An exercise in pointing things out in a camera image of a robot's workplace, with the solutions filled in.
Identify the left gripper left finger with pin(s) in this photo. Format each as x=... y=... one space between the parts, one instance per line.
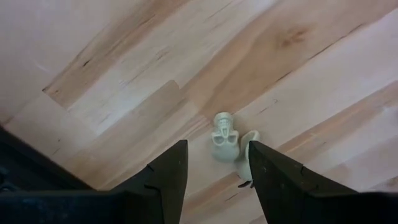
x=168 y=186

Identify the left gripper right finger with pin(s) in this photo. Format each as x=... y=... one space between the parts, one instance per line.
x=280 y=186

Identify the cream plastic skull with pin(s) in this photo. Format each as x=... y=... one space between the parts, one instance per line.
x=224 y=140
x=244 y=155

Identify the black plastic spider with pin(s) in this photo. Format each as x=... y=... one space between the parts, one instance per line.
x=245 y=184

